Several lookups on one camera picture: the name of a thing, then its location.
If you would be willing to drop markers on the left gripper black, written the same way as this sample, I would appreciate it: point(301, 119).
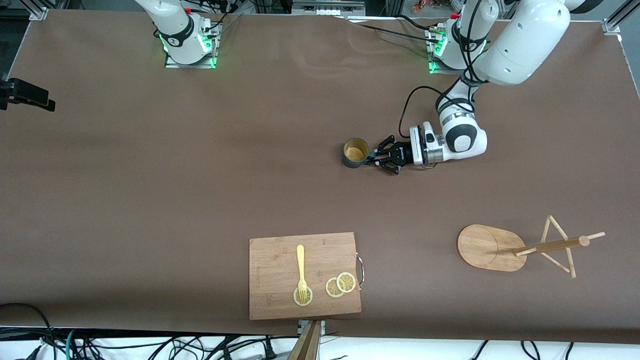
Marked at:
point(403, 153)

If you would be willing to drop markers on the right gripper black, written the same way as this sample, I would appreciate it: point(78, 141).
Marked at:
point(3, 94)

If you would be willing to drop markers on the teal ribbed mug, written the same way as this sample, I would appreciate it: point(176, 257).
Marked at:
point(352, 162)

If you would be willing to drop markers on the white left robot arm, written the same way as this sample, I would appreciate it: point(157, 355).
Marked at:
point(525, 40)

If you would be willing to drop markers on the wooden cup rack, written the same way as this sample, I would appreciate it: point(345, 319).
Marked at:
point(485, 247)

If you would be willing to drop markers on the lemon slice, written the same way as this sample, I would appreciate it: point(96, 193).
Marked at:
point(332, 289)
point(306, 300)
point(346, 282)

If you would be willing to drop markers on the yellow plastic fork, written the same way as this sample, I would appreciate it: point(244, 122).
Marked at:
point(300, 260)

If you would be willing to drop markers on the large table cover sheet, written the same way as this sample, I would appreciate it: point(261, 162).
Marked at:
point(250, 150)

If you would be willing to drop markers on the grey power strip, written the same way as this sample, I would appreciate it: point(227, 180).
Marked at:
point(327, 9)

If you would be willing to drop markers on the wooden cutting board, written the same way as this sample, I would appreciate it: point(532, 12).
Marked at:
point(275, 270)

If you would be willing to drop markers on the black plug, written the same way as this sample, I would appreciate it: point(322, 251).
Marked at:
point(270, 352)

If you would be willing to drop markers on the aluminium frame profile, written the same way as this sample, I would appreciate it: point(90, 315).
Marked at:
point(612, 25)
point(37, 12)

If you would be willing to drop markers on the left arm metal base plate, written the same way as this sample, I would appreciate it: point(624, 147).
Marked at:
point(437, 70)

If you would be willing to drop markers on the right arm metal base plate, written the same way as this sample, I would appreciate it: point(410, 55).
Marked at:
point(172, 64)

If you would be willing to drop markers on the small metal bracket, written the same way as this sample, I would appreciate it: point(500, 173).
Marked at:
point(320, 326)

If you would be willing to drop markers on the wooden post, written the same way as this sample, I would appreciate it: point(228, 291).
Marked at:
point(306, 345)

